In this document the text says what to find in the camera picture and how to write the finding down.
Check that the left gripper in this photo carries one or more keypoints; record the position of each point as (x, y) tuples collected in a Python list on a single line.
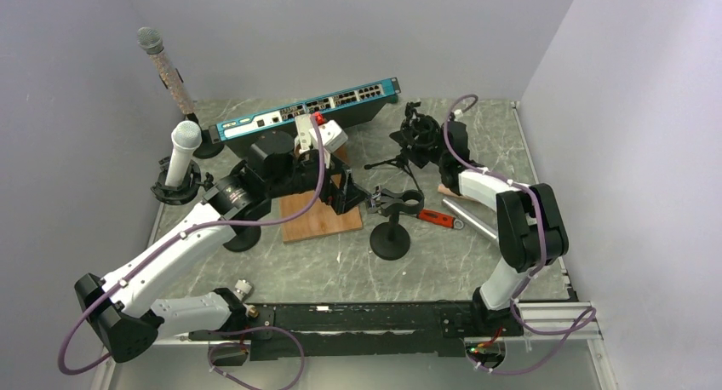
[(344, 198)]

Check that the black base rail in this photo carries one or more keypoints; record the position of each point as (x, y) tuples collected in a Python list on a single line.
[(365, 328)]

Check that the wooden board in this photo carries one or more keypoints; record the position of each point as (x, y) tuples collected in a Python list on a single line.
[(319, 221)]

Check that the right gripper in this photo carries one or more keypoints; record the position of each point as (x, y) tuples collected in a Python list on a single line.
[(426, 129)]

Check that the pink microphone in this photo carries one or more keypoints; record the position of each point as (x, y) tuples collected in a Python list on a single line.
[(449, 193)]

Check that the glitter microphone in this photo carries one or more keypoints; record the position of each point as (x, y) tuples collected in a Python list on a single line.
[(150, 40)]

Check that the black tripod mic stand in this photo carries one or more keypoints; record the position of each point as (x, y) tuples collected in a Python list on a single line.
[(416, 122)]

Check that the red handled adjustable wrench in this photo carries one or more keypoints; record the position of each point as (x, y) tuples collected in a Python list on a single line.
[(440, 219)]

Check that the glitter mic stand base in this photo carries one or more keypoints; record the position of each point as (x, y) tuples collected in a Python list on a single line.
[(207, 149)]

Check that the black round base stand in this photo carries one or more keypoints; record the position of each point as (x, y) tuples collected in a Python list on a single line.
[(244, 238)]

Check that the white microphone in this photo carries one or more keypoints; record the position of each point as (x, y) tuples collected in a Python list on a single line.
[(186, 138)]

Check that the silver microphone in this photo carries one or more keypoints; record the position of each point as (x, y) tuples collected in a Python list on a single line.
[(472, 220)]

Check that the white metal lever handle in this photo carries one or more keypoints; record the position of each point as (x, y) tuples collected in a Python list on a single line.
[(304, 128)]

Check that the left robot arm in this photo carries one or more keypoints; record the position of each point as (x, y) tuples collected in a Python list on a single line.
[(125, 308)]

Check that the black clamp mic stand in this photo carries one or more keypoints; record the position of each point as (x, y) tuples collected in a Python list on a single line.
[(389, 240)]

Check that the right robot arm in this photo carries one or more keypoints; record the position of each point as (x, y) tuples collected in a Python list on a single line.
[(530, 229)]

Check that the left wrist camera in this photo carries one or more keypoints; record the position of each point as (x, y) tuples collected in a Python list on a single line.
[(332, 137)]

